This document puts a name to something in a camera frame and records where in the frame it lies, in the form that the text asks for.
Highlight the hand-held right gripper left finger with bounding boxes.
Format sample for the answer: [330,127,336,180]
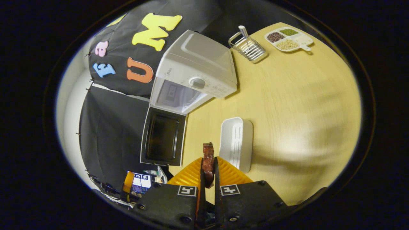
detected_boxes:
[133,157,205,229]

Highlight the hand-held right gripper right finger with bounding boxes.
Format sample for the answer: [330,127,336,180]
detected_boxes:
[213,157,288,229]

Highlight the red meat piece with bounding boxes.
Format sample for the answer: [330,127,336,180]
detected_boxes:
[202,142,215,189]

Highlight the white microwave oven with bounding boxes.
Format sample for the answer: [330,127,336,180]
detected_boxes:
[140,30,238,166]

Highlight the white rectangular tray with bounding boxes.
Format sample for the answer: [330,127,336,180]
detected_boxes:
[219,117,254,173]

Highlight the white divided dish of beans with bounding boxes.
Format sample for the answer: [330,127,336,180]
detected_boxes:
[265,27,314,52]

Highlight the small kitchen utensil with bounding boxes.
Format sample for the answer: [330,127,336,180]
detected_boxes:
[238,26,253,48]

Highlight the metal wire basket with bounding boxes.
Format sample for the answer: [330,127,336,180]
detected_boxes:
[228,30,269,64]

